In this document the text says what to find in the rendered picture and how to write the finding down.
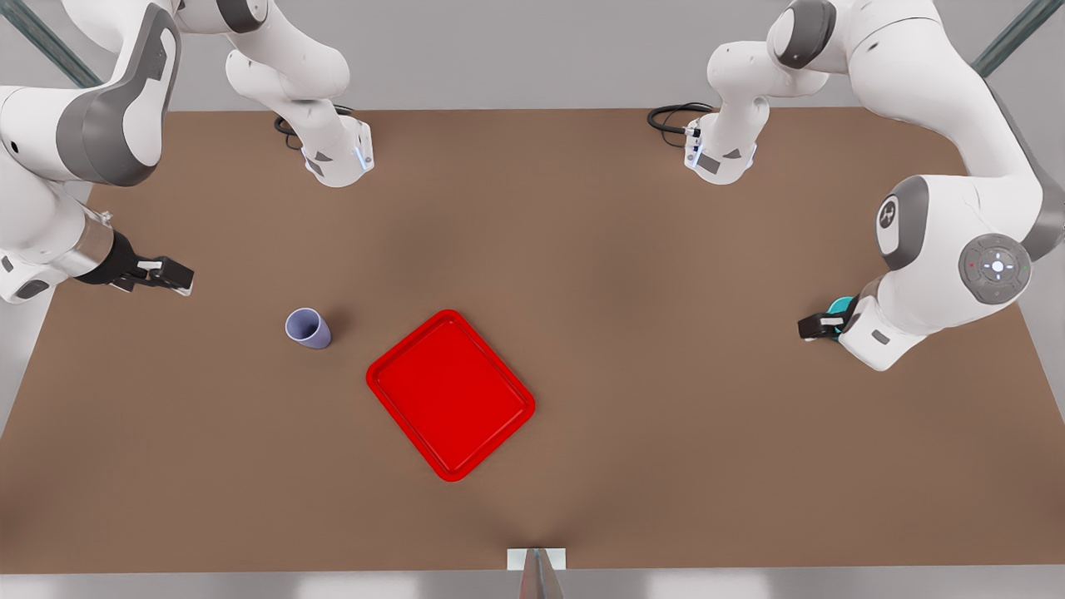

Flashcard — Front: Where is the black cable loop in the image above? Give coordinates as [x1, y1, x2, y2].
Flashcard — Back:
[646, 101, 718, 150]
[274, 103, 356, 152]

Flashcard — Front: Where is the silver frame post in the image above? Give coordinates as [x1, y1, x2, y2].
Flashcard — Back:
[507, 547, 568, 599]
[970, 0, 1065, 79]
[0, 0, 104, 90]

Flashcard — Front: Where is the lavender cup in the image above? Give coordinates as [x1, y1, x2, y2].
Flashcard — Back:
[285, 307, 333, 350]

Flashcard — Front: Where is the red rectangular tray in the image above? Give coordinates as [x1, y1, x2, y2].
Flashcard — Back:
[365, 309, 537, 483]

